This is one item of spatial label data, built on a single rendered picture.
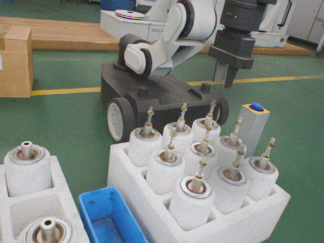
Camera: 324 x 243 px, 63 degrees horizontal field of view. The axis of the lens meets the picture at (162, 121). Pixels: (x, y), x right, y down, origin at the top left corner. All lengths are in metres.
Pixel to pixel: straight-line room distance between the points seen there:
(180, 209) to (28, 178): 0.35
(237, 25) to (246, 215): 0.45
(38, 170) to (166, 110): 0.64
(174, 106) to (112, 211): 0.54
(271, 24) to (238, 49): 3.71
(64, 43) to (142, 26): 0.78
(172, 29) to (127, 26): 1.63
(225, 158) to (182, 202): 0.26
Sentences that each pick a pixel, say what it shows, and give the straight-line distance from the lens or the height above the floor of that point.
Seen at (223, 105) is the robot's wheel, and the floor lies 0.16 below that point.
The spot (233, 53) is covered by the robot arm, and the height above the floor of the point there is 0.53.
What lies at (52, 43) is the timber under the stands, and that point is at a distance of 2.43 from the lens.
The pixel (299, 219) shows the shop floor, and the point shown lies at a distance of 1.10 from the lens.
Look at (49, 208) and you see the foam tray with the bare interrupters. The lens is 0.71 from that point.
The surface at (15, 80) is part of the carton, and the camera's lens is 1.53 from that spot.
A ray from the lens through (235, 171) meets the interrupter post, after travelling 0.69.
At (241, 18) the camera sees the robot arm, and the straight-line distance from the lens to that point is 0.61.
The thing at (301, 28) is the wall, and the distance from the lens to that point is 6.40.
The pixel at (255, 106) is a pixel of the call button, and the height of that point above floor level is 0.33.
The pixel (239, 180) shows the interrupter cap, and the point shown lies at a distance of 0.69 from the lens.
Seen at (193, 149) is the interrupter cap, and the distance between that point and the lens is 0.75.
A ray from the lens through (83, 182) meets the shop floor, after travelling 0.97.
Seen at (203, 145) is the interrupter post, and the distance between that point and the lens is 0.75.
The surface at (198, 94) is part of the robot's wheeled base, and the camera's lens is 1.29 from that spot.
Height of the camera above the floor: 0.65
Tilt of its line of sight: 28 degrees down
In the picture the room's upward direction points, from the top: 11 degrees clockwise
